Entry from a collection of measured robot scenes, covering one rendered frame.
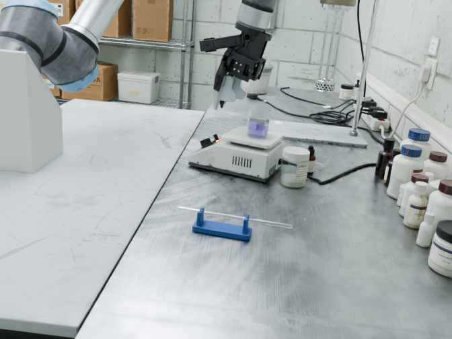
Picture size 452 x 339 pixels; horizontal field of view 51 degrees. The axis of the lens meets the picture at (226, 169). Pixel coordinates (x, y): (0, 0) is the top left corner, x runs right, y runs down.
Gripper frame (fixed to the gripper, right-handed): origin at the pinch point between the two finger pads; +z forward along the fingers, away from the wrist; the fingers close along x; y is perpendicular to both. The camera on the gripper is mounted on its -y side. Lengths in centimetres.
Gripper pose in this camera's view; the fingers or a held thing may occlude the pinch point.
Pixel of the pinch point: (217, 102)
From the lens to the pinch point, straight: 118.9
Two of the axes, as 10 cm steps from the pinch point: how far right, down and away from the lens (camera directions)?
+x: 4.5, -2.5, 8.6
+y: 8.4, 4.4, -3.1
